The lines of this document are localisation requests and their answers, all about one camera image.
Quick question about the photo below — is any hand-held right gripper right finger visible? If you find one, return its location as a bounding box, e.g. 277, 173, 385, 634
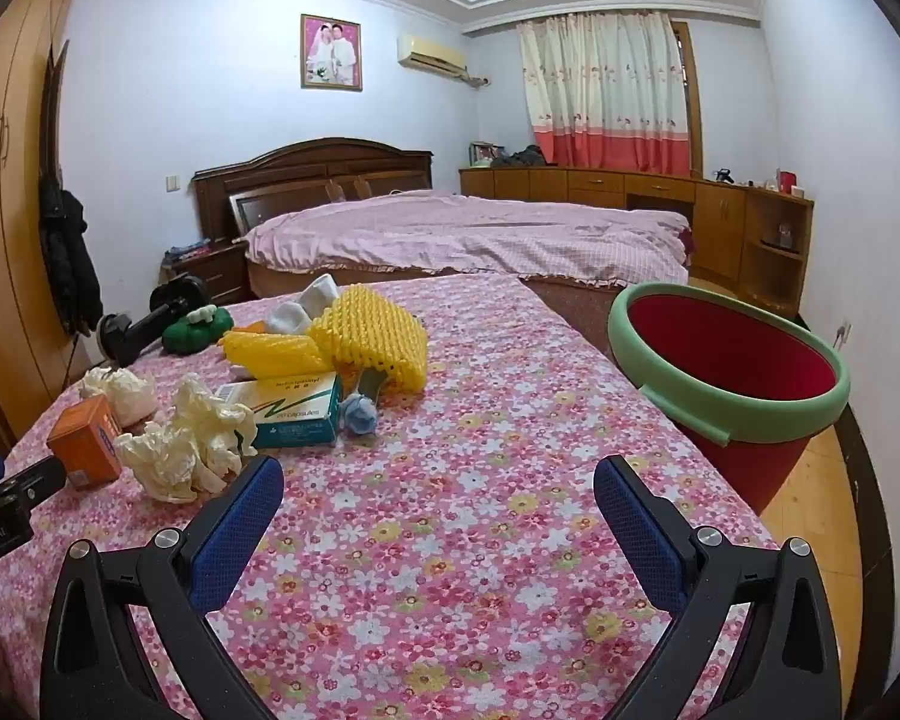
594, 454, 863, 720

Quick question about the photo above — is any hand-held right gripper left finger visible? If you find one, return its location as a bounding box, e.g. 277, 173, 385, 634
40, 454, 286, 720

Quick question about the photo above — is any orange cardboard box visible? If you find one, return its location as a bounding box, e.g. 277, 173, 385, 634
46, 394, 125, 491

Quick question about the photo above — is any white green medicine box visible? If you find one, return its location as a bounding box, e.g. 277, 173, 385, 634
216, 373, 344, 449

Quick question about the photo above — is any small blue white wad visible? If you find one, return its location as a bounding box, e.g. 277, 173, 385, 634
341, 392, 380, 436

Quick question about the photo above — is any small yellow foam fruit net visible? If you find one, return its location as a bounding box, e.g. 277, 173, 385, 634
217, 328, 323, 380

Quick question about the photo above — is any red bucket with green rim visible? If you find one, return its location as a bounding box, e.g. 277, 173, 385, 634
609, 282, 852, 515

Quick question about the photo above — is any white sock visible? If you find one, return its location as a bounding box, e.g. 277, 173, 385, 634
264, 275, 340, 335

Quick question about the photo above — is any large yellow foam fruit net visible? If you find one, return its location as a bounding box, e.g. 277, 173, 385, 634
305, 284, 428, 391

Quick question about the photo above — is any black suction phone holder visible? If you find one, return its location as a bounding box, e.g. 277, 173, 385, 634
96, 274, 211, 365

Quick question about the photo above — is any pink floral tablecloth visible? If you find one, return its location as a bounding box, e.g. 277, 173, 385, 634
0, 274, 803, 720

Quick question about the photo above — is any green flower-shaped cushion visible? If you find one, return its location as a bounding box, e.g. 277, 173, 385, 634
162, 307, 233, 354

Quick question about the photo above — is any black hanging jacket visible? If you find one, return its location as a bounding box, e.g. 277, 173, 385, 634
39, 169, 104, 337

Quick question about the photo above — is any dark wooden nightstand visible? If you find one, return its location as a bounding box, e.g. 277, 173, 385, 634
161, 241, 252, 306

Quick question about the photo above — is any wooden wardrobe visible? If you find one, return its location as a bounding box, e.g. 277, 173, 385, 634
0, 0, 83, 451

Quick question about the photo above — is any long wooden cabinet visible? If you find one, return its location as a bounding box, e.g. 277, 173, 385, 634
459, 165, 815, 316

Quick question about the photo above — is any wooden bed with pink quilt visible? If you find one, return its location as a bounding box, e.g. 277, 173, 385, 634
241, 192, 691, 286

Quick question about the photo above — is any dark wooden headboard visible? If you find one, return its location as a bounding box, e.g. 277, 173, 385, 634
192, 137, 434, 241

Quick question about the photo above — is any dark clothes pile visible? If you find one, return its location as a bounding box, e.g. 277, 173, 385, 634
491, 144, 547, 168

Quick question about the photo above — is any cream and red curtain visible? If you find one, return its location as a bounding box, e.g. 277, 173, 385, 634
516, 11, 692, 175

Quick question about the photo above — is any wooden window frame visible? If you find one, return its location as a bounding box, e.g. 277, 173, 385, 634
675, 21, 702, 173

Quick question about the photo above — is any framed wall photo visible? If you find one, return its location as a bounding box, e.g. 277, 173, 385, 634
301, 13, 363, 92

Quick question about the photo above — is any wall air conditioner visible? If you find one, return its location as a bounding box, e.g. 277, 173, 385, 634
397, 34, 470, 80

